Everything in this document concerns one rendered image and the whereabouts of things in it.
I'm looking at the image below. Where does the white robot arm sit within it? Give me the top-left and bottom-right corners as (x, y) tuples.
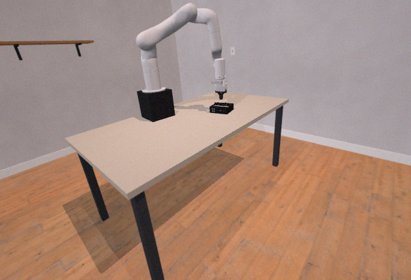
(136, 3), (226, 93)

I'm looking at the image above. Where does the black lighting desk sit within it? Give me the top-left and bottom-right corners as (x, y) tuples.
(209, 102), (234, 114)

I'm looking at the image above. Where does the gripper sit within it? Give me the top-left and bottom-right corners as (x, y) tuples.
(214, 79), (227, 100)

